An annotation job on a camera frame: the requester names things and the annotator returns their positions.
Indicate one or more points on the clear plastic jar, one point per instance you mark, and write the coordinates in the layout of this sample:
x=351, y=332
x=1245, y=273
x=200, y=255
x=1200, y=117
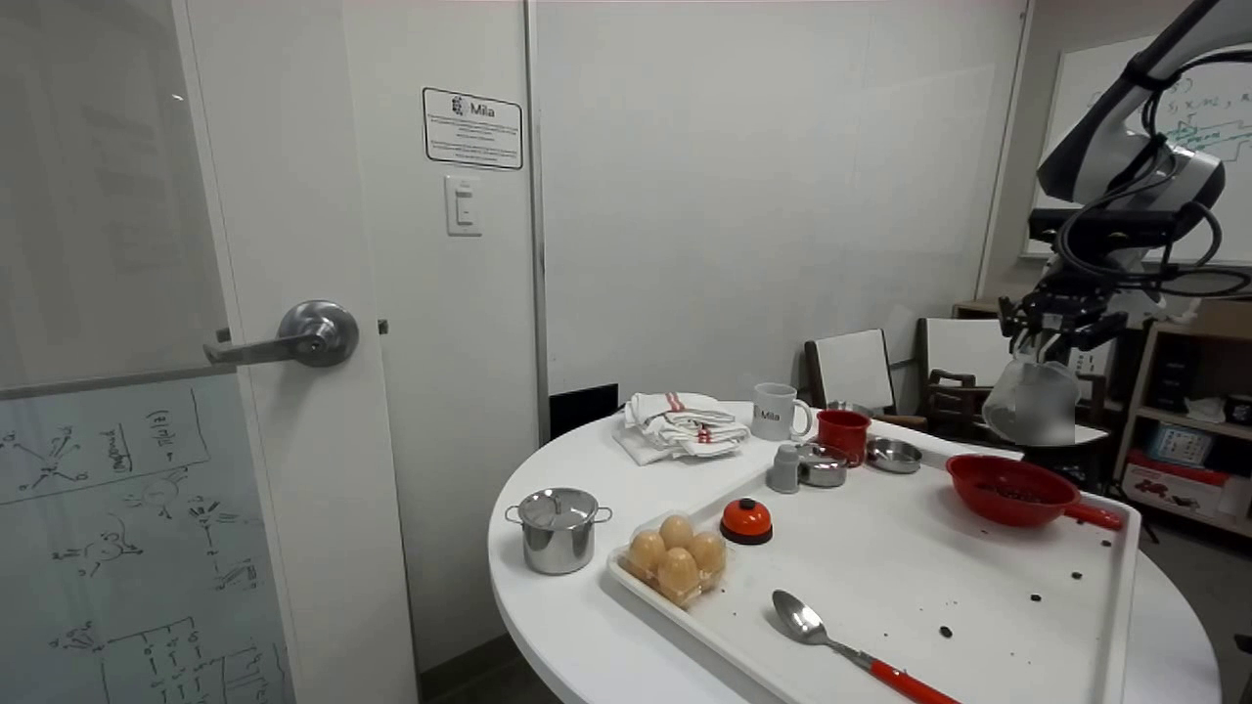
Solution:
x=1031, y=402

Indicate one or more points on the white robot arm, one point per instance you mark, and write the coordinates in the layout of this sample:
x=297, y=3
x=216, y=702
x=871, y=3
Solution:
x=1109, y=141

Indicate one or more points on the white wall sign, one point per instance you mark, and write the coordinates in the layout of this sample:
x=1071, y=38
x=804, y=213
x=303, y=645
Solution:
x=473, y=127

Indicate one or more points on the wooden shelf unit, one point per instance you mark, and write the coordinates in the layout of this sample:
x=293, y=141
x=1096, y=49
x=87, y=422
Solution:
x=1194, y=433

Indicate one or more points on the white plastic tray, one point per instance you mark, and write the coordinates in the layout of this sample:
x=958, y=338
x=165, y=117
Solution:
x=914, y=590

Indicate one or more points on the orange bowl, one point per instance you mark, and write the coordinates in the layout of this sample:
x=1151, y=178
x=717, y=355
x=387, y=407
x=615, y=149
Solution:
x=1011, y=495

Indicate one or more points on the steel pot with lid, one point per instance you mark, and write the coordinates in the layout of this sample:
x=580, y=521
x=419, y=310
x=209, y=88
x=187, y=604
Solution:
x=556, y=532

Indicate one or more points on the white cloth red stripes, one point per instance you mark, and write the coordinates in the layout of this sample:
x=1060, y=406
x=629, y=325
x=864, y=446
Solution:
x=680, y=424

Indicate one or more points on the steel shaker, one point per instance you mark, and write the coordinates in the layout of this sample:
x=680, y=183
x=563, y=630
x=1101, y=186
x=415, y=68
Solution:
x=783, y=470

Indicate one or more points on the white mug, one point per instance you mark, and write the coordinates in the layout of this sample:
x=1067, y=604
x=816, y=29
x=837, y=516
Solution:
x=782, y=413

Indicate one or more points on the black box by wall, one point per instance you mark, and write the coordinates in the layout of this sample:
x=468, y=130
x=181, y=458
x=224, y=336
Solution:
x=586, y=407

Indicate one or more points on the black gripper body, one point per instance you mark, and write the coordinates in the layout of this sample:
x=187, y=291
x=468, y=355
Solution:
x=1083, y=299

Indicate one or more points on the white light switch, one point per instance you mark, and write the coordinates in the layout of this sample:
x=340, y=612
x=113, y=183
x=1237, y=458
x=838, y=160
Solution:
x=462, y=208

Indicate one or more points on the small steel bowl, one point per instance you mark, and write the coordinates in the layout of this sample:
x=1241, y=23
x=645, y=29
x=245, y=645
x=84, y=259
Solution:
x=893, y=457

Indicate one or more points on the flat steel dish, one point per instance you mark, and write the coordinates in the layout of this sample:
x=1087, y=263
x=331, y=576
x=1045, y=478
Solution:
x=822, y=470

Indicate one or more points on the white chair back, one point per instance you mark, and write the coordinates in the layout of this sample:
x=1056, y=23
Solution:
x=971, y=358
x=856, y=371

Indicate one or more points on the red mug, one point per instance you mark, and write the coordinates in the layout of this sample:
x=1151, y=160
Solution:
x=844, y=435

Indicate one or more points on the wall whiteboard with drawings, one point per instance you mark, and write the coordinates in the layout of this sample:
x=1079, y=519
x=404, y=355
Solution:
x=1215, y=118

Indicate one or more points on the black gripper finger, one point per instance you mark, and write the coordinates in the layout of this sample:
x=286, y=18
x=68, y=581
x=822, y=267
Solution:
x=1095, y=343
x=1024, y=324

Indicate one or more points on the pale bread roll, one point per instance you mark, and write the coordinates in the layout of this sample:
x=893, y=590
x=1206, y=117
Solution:
x=680, y=576
x=680, y=529
x=710, y=555
x=647, y=559

